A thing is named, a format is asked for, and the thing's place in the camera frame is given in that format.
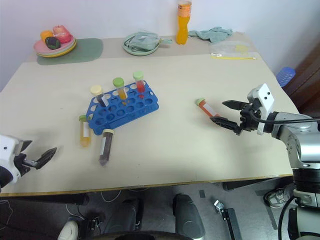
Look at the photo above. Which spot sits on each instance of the green-capped tube, amber liquid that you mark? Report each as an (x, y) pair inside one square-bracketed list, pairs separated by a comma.
[(121, 91)]

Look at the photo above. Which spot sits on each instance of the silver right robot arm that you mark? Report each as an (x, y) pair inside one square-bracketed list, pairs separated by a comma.
[(300, 140)]

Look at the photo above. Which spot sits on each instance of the green-capped tube, red liquid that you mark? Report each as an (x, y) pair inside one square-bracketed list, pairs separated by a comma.
[(140, 85)]

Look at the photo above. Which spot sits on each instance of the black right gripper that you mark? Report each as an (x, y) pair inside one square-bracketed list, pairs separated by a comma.
[(250, 117)]

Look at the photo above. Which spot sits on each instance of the black table frame bar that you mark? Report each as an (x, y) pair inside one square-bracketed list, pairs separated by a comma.
[(250, 183), (50, 200)]

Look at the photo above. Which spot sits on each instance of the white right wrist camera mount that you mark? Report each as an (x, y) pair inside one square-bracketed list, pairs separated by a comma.
[(265, 96)]

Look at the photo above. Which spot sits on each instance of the clear zip bag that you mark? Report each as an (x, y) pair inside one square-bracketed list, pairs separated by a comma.
[(232, 50)]

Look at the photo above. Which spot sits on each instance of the black stand with metal clamp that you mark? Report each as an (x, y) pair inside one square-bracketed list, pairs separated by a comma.
[(230, 220)]

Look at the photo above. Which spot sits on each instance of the blue plastic test tube rack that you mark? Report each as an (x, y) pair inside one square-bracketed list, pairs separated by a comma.
[(130, 110)]

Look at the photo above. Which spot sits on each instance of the green-capped tube, orange-red liquid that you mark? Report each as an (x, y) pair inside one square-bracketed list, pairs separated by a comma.
[(206, 107)]

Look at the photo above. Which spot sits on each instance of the dark rounded robot foot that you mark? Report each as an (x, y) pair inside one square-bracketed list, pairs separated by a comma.
[(187, 217)]

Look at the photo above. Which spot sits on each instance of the green placemat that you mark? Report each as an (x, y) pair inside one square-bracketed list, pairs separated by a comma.
[(87, 50)]

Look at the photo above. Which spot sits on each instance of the dark toy avocado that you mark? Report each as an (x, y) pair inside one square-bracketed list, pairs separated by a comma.
[(52, 43)]

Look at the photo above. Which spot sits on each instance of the green-capped tube, yellow liquid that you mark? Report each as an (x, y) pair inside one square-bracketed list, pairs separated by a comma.
[(85, 132)]

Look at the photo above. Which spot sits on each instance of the pale green plate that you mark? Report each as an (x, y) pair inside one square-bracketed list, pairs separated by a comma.
[(71, 47)]

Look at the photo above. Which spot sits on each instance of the green crumpled cloth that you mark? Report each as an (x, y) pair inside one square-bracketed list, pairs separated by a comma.
[(212, 34)]

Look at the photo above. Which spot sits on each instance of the white grey sneaker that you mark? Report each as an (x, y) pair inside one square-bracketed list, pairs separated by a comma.
[(276, 197)]

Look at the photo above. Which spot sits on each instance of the yellow plate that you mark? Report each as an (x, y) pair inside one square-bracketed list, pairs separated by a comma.
[(67, 51)]

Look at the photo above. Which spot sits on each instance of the red toy apple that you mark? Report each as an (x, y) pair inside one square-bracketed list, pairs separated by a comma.
[(61, 33)]

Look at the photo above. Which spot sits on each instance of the blue ribbed water jug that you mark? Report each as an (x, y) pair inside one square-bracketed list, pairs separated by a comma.
[(285, 76)]

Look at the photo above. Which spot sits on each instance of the cream-capped tube, dark liquid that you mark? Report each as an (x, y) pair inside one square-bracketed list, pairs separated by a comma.
[(100, 96), (106, 147)]

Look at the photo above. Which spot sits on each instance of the brown wooden door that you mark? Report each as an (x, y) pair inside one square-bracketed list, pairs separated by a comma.
[(310, 82)]

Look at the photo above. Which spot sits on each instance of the mint green round plate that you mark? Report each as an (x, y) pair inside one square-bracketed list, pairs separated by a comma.
[(140, 51)]

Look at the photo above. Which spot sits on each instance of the pink plate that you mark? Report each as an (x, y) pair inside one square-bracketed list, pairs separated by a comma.
[(40, 47)]

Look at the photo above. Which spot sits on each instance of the orange juice bottle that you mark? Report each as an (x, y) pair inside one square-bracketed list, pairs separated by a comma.
[(183, 27)]

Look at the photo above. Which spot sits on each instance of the orange toy pepper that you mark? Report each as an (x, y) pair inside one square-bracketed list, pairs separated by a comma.
[(46, 34)]

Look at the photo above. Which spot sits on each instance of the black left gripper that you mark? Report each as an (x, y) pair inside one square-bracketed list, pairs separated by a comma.
[(23, 163)]

